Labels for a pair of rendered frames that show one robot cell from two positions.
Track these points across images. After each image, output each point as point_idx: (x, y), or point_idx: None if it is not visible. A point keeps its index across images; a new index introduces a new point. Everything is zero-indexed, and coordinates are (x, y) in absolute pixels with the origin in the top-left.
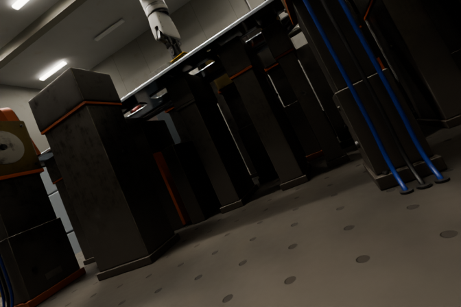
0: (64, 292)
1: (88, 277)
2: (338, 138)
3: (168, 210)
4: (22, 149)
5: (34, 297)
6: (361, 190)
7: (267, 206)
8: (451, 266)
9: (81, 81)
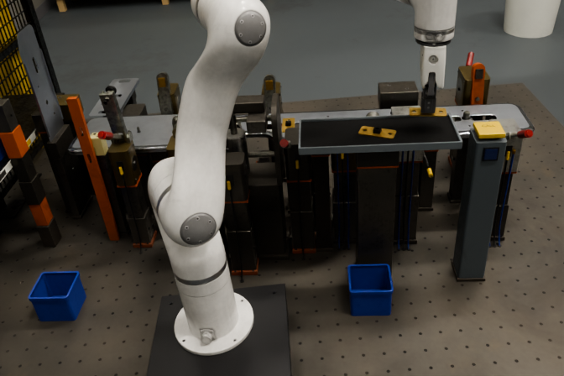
0: (436, 164)
1: (436, 170)
2: (285, 248)
3: None
4: (461, 96)
5: (449, 157)
6: None
7: (329, 181)
8: None
9: (378, 91)
